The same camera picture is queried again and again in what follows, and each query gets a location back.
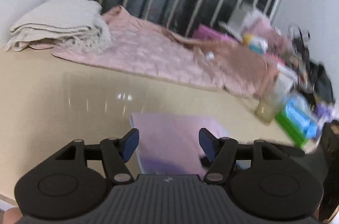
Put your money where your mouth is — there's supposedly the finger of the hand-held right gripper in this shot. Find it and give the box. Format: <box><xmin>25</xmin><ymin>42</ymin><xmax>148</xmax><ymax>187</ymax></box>
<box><xmin>200</xmin><ymin>143</ymin><xmax>306</xmax><ymax>170</ymax></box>

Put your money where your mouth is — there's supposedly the pink quilted jacket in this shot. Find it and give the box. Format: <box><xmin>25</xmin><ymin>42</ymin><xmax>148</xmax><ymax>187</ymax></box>
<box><xmin>51</xmin><ymin>5</ymin><xmax>278</xmax><ymax>100</ymax></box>

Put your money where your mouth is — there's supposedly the cream knitted fringed blanket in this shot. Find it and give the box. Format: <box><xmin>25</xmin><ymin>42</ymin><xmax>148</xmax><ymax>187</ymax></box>
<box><xmin>3</xmin><ymin>0</ymin><xmax>112</xmax><ymax>53</ymax></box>

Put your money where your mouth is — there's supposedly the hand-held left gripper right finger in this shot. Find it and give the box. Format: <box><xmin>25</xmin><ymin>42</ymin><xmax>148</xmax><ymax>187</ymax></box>
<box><xmin>199</xmin><ymin>128</ymin><xmax>284</xmax><ymax>185</ymax></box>

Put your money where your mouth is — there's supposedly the pink and blue garment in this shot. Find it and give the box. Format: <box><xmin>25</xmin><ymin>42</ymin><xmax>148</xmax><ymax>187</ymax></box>
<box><xmin>129</xmin><ymin>111</ymin><xmax>231</xmax><ymax>179</ymax></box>

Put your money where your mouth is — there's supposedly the stack of white boxes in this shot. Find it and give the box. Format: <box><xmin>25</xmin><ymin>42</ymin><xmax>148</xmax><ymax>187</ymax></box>
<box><xmin>228</xmin><ymin>6</ymin><xmax>263</xmax><ymax>34</ymax></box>

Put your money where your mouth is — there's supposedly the purple packet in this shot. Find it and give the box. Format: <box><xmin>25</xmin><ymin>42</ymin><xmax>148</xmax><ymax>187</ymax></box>
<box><xmin>314</xmin><ymin>102</ymin><xmax>339</xmax><ymax>124</ymax></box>

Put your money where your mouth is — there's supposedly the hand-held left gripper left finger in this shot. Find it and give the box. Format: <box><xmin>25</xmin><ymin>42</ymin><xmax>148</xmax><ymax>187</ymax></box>
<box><xmin>54</xmin><ymin>128</ymin><xmax>140</xmax><ymax>185</ymax></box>

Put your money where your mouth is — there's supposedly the blue tissue packet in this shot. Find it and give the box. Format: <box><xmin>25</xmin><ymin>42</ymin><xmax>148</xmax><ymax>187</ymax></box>
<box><xmin>283</xmin><ymin>95</ymin><xmax>322</xmax><ymax>140</ymax></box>

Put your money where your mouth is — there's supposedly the person's left hand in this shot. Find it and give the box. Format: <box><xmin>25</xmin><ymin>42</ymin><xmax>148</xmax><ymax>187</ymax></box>
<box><xmin>4</xmin><ymin>207</ymin><xmax>24</xmax><ymax>224</ymax></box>

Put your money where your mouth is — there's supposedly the green box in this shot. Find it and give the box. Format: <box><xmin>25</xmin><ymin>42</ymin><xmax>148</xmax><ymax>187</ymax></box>
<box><xmin>274</xmin><ymin>110</ymin><xmax>313</xmax><ymax>149</ymax></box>

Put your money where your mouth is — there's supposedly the pink folded cushion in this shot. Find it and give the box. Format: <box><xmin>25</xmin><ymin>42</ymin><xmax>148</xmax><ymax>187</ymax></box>
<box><xmin>251</xmin><ymin>18</ymin><xmax>289</xmax><ymax>47</ymax></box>

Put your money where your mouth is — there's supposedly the pink flat box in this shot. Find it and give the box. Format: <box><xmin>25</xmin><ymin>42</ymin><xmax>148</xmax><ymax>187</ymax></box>
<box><xmin>193</xmin><ymin>24</ymin><xmax>239</xmax><ymax>42</ymax></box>

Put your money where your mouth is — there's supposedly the clear drinking glass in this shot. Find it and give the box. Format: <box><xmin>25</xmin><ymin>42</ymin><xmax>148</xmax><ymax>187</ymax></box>
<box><xmin>255</xmin><ymin>81</ymin><xmax>285</xmax><ymax>124</ymax></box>

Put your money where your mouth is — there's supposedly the white and yellow plush toy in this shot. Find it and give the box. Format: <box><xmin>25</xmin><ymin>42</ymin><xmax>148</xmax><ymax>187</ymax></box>
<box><xmin>242</xmin><ymin>33</ymin><xmax>269</xmax><ymax>54</ymax></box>

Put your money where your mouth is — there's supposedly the black bag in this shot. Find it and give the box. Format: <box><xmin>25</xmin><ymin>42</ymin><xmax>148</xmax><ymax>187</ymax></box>
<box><xmin>289</xmin><ymin>25</ymin><xmax>335</xmax><ymax>108</ymax></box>

